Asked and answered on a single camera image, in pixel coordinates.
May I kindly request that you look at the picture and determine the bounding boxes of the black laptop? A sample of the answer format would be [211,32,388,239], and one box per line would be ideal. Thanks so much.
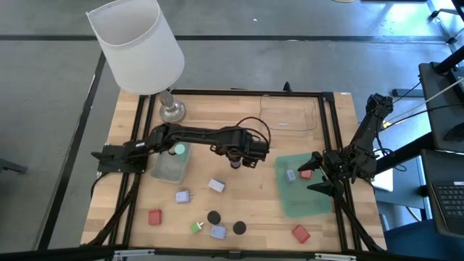
[421,148,464,241]

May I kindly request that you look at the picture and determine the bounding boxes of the office chair base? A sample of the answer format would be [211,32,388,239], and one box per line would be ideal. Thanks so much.
[429,0,464,46]

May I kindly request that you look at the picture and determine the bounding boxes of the lavender block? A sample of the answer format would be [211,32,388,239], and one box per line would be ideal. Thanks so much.
[208,178,227,193]

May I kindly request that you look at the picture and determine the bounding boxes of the clear plastic tray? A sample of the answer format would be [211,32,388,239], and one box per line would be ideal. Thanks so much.
[259,94,319,138]

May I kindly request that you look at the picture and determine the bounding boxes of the white sheet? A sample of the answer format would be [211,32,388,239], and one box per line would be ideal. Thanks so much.
[371,168,394,192]

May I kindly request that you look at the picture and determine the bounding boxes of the silver metal bracket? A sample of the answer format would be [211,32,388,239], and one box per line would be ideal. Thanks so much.
[115,249,156,260]
[314,252,358,261]

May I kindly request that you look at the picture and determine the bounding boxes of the black left wrist camera cable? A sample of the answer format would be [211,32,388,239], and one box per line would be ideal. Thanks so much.
[235,115,272,146]

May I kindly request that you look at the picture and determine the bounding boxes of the black aluminium rig frame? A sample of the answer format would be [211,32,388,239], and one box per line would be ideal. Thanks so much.
[81,88,387,254]

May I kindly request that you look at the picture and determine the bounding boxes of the white cable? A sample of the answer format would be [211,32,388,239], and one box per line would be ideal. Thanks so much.
[384,77,464,126]

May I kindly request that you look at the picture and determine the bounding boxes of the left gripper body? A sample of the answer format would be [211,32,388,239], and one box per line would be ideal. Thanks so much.
[224,130,271,169]

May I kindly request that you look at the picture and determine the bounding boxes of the black equipment stand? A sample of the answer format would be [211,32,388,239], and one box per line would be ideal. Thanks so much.
[418,45,464,153]

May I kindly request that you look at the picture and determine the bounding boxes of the grey plastic bin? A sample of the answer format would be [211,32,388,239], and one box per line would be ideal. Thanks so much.
[149,139,193,185]

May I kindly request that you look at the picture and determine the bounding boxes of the black support beam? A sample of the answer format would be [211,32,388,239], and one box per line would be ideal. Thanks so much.
[373,132,436,175]

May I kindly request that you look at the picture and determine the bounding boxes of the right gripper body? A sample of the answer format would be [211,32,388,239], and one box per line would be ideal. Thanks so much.
[318,150,351,190]

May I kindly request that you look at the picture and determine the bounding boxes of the dark floor object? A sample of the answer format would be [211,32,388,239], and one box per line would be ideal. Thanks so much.
[0,158,28,174]

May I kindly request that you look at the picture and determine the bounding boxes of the blue chair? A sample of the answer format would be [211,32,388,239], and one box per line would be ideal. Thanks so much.
[383,217,464,261]

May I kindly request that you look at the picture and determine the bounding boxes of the white shade table lamp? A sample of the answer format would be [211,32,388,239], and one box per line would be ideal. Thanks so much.
[86,0,188,124]

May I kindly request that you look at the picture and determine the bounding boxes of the green translucent tray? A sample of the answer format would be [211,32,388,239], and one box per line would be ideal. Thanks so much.
[274,152,334,220]

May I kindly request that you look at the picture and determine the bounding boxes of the grey stand foot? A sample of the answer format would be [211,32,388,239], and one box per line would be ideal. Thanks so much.
[391,88,425,98]

